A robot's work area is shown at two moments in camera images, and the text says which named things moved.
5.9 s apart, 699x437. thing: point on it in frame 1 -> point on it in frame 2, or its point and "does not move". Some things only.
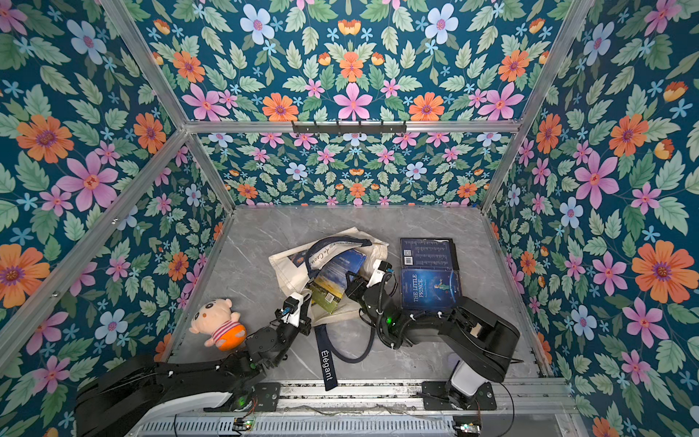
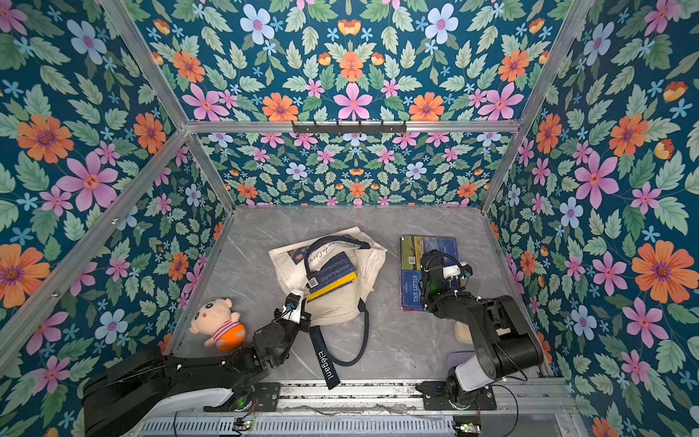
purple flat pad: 452,360 does not move
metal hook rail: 349,128 does not move
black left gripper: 303,316 does not move
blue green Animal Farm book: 331,280 -> 415,247
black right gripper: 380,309 -> 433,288
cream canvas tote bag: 295,266 does not move
